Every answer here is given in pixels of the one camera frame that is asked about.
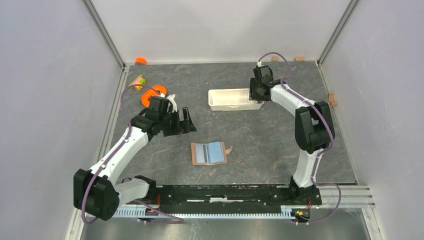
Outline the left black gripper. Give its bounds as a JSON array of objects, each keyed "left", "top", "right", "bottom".
[{"left": 159, "top": 107, "right": 196, "bottom": 137}]

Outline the white plastic tray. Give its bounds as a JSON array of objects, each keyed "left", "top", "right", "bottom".
[{"left": 208, "top": 88, "right": 264, "bottom": 111}]

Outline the brown leather card holder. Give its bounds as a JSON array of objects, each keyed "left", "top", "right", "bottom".
[{"left": 190, "top": 141, "right": 233, "bottom": 166}]

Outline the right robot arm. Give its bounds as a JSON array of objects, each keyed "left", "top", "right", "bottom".
[{"left": 249, "top": 63, "right": 335, "bottom": 204}]

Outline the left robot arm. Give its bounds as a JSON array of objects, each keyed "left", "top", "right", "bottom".
[{"left": 73, "top": 96, "right": 197, "bottom": 221}]

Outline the orange letter-shaped plastic piece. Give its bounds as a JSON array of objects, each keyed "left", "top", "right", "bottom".
[{"left": 141, "top": 85, "right": 167, "bottom": 108}]

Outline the small wooden block right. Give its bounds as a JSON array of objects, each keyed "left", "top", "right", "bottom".
[{"left": 294, "top": 56, "right": 305, "bottom": 62}]

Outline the colourful toy brick stack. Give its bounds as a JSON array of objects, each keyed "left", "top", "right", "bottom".
[{"left": 128, "top": 74, "right": 147, "bottom": 91}]

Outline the curved wooden piece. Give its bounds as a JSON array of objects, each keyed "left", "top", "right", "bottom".
[{"left": 328, "top": 92, "right": 338, "bottom": 107}]

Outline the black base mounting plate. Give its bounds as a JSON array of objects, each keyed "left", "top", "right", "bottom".
[{"left": 141, "top": 184, "right": 323, "bottom": 214}]

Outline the orange round cap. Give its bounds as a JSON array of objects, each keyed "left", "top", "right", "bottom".
[{"left": 134, "top": 57, "right": 147, "bottom": 66}]

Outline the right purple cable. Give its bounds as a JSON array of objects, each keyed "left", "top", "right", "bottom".
[{"left": 256, "top": 51, "right": 342, "bottom": 226}]

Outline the purple cable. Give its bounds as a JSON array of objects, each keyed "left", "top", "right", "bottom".
[
  {"left": 80, "top": 86, "right": 186, "bottom": 226},
  {"left": 256, "top": 51, "right": 342, "bottom": 226}
]

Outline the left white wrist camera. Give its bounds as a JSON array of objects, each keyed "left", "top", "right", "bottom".
[{"left": 166, "top": 94, "right": 178, "bottom": 113}]

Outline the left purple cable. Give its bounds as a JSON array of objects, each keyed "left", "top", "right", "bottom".
[{"left": 80, "top": 86, "right": 186, "bottom": 226}]

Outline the blue toothed cable rail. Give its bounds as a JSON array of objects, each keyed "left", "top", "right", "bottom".
[{"left": 112, "top": 206, "right": 296, "bottom": 220}]

